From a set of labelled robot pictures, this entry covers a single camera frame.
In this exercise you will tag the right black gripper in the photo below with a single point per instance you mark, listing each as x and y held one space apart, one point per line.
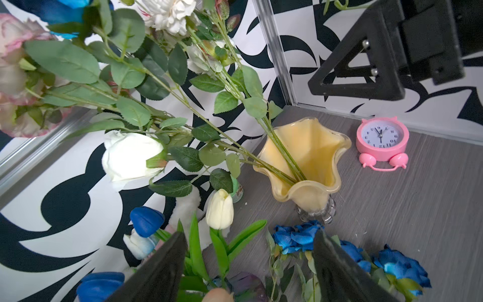
430 40

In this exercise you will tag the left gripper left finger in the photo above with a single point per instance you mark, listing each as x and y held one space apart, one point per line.
159 278

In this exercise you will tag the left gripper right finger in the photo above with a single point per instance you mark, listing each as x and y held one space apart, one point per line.
340 278

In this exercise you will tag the blue rose low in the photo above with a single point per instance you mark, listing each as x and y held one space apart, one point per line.
405 274

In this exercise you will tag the yellow wavy glass vase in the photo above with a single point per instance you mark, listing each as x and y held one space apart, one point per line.
316 150

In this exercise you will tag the purple glass vase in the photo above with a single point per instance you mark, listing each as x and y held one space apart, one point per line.
242 287

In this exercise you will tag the tulip bouquet blue white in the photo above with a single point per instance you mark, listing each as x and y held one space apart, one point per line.
190 263

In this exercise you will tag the pink alarm clock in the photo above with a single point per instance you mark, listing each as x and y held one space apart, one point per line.
381 143

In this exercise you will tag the pink and white flower bouquet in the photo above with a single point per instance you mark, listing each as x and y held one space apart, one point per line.
116 61

